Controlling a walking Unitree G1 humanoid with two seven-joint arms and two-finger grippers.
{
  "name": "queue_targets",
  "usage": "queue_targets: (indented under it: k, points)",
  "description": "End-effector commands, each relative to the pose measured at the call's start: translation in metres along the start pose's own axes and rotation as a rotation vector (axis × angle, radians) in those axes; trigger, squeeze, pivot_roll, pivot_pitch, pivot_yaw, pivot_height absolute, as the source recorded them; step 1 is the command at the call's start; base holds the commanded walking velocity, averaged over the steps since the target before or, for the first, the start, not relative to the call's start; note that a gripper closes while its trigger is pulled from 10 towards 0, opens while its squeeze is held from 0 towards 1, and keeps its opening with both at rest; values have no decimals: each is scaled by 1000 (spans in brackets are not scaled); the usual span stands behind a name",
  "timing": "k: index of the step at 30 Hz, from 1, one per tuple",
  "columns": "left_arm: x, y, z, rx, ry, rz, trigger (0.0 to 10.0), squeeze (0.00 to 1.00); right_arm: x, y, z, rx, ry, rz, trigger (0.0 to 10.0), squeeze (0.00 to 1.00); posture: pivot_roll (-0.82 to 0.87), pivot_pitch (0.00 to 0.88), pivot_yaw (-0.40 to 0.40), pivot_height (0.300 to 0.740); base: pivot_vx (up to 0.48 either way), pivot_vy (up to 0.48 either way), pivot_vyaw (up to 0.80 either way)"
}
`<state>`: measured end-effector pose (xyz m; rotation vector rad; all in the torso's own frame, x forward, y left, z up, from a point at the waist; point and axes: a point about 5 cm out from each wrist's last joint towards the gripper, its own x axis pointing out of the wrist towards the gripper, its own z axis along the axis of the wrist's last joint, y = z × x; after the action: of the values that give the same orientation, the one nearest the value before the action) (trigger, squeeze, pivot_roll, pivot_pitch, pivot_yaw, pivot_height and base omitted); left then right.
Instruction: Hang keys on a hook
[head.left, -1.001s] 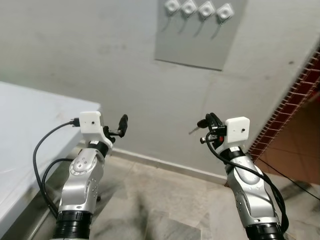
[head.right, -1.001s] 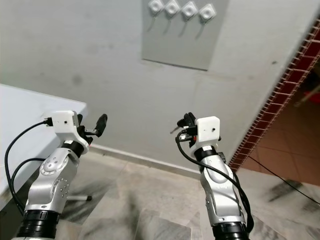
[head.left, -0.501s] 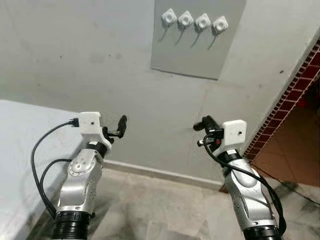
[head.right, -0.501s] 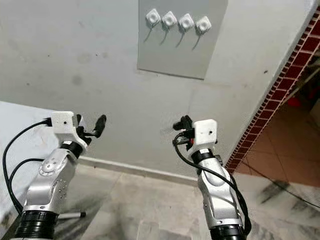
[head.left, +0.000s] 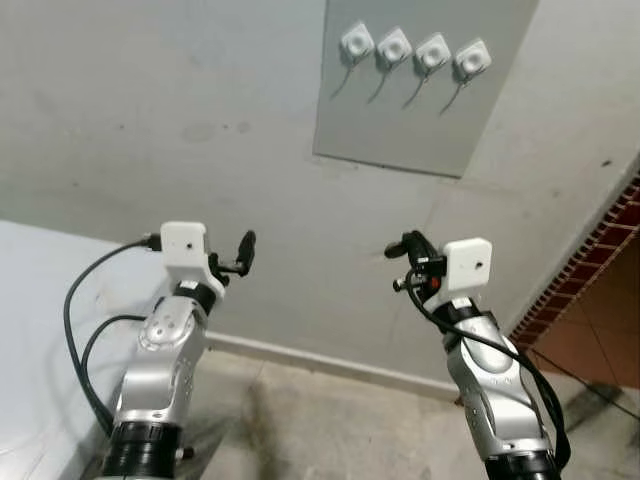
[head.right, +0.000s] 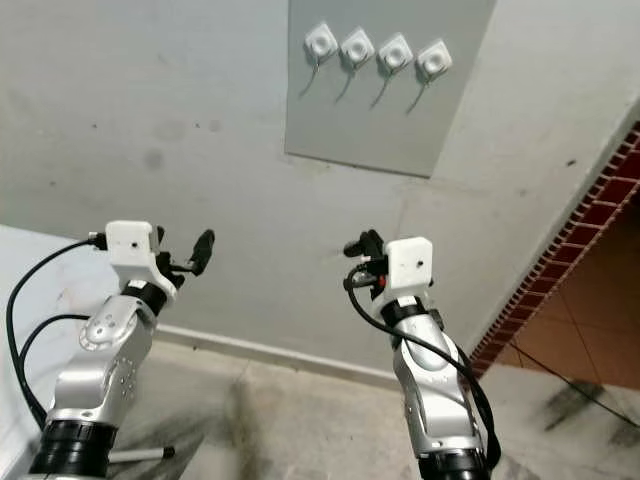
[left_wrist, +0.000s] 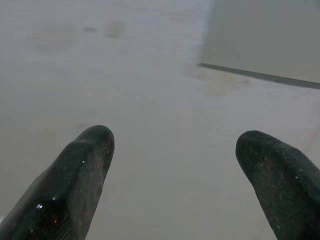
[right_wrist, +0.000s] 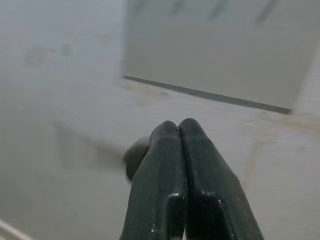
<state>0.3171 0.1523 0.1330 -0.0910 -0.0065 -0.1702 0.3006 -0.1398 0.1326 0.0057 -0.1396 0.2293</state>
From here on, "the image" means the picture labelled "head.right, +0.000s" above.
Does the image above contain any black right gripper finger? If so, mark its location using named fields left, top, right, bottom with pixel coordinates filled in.
left=343, top=229, right=386, bottom=261

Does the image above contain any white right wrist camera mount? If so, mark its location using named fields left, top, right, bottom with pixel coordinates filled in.
left=382, top=237, right=434, bottom=301

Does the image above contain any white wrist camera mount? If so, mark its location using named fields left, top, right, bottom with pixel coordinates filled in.
left=382, top=237, right=434, bottom=301
left=105, top=220, right=176, bottom=291

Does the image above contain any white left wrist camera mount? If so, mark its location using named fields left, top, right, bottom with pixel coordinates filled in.
left=105, top=220, right=176, bottom=291

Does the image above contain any grey wall panel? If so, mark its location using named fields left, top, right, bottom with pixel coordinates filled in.
left=285, top=0, right=498, bottom=179

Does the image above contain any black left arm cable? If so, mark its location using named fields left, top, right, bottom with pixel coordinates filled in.
left=6, top=233, right=111, bottom=431

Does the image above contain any white wall hook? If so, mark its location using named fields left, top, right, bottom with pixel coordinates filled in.
left=332, top=27, right=377, bottom=104
left=298, top=22, right=341, bottom=98
left=370, top=33, right=416, bottom=109
left=405, top=38, right=454, bottom=114

